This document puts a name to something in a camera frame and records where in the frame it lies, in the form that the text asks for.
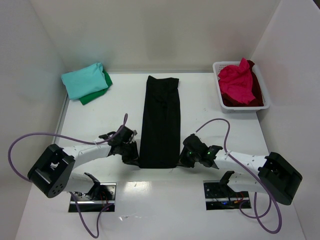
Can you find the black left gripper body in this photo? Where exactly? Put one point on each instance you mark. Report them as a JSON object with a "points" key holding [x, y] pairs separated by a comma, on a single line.
{"points": [[130, 153]]}

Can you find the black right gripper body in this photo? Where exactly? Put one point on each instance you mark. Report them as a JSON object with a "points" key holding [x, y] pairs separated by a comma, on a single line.
{"points": [[186, 156]]}

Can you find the black t shirt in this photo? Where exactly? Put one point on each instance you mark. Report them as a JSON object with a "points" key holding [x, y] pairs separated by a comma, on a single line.
{"points": [[161, 124]]}

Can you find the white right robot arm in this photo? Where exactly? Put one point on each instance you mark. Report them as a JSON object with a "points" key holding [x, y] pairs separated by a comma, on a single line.
{"points": [[243, 172]]}

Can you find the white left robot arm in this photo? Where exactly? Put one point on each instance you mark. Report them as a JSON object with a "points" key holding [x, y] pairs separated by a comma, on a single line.
{"points": [[53, 173]]}

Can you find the dark red t shirt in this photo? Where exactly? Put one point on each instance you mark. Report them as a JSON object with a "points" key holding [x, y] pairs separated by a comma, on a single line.
{"points": [[255, 90]]}

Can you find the crumpled pink t shirt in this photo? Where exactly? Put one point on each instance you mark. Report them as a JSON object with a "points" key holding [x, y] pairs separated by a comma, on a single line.
{"points": [[236, 82]]}

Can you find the folded light blue t shirt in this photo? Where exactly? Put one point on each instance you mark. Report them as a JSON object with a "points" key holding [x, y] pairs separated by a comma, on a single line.
{"points": [[85, 81]]}

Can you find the white plastic basket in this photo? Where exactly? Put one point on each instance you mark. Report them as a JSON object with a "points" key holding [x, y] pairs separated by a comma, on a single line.
{"points": [[218, 66]]}

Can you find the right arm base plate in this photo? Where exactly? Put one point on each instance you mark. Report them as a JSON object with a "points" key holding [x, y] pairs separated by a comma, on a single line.
{"points": [[222, 197]]}

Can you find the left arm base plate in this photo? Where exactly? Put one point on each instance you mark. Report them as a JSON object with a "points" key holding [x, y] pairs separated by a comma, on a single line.
{"points": [[94, 203]]}

